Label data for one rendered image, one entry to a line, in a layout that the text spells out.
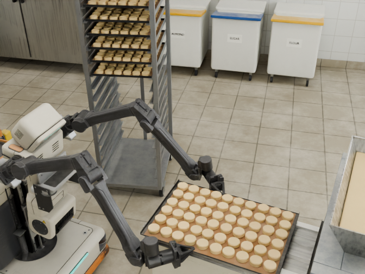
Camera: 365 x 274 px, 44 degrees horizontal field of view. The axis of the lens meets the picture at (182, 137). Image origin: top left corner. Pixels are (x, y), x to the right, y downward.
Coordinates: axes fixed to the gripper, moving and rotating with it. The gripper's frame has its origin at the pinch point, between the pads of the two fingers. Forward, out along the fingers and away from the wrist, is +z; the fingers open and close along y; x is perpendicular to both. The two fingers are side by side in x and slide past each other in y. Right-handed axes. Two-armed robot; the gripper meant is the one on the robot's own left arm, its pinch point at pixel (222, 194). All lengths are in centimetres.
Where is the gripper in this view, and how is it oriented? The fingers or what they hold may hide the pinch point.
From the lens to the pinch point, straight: 217.3
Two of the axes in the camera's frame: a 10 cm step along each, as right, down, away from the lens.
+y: 0.1, 8.3, 5.6
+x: -9.3, 2.1, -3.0
